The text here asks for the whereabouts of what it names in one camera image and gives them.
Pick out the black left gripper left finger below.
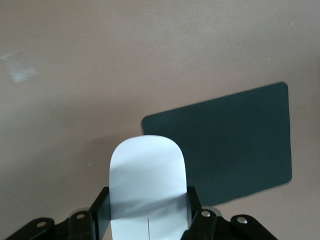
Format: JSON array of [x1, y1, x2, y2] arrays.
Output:
[[4, 186, 112, 240]]

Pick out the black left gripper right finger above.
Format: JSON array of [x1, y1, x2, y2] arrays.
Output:
[[182, 186, 276, 240]]

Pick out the white computer mouse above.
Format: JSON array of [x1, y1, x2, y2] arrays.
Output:
[[109, 134, 189, 240]]

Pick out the black mouse pad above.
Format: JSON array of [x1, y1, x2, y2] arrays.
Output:
[[141, 81, 293, 209]]

